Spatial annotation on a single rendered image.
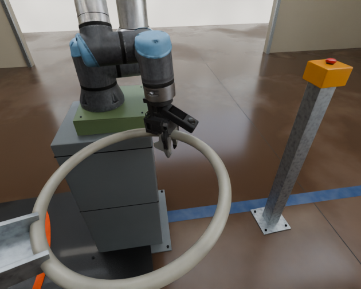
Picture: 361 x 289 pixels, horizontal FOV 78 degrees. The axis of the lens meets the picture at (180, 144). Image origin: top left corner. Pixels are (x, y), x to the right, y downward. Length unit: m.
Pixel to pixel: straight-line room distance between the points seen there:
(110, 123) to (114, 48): 0.37
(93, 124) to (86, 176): 0.25
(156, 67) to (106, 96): 0.44
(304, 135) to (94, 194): 1.05
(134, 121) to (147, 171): 0.25
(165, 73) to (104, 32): 0.21
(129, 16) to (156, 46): 0.37
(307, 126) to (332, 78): 0.24
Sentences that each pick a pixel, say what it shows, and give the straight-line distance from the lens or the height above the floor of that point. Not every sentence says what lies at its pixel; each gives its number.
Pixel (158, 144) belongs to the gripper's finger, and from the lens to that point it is 0.74.
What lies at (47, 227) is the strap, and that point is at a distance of 1.85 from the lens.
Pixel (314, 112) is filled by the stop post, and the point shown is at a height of 0.88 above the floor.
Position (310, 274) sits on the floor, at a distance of 1.66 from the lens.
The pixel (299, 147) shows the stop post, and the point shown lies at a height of 0.68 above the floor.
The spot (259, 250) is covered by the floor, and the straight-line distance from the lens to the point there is 1.62.
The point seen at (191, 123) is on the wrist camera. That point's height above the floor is 1.03.
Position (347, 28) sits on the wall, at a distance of 6.54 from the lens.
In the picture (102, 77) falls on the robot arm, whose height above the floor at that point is 1.06.
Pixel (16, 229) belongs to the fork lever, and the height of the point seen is 0.94.
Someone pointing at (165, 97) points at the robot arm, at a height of 1.11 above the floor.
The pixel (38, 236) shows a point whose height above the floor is 0.94.
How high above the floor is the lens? 1.38
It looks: 37 degrees down
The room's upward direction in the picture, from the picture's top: 1 degrees counter-clockwise
